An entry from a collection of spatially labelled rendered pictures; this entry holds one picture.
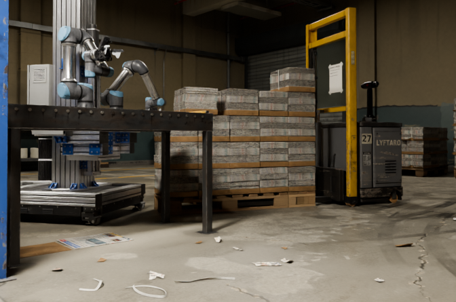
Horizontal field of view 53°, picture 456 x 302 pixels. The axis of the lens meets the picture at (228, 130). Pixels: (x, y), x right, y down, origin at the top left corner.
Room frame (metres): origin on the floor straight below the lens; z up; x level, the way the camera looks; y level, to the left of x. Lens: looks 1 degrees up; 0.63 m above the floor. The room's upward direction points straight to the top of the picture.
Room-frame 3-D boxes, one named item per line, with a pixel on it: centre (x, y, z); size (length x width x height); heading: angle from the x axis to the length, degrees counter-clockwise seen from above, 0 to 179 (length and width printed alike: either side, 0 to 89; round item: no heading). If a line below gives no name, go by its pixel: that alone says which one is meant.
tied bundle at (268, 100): (4.34, -0.34, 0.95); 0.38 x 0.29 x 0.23; 23
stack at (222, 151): (4.17, 0.05, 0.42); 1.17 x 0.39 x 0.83; 112
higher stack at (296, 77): (4.45, -0.62, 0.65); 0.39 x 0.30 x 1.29; 22
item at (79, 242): (2.85, 0.82, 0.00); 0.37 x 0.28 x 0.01; 131
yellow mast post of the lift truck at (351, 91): (4.31, -1.14, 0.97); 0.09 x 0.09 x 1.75; 22
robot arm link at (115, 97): (4.02, 0.98, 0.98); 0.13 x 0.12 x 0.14; 51
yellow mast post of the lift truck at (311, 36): (4.92, -0.89, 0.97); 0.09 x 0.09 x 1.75; 22
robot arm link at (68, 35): (3.43, 1.18, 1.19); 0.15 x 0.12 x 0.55; 140
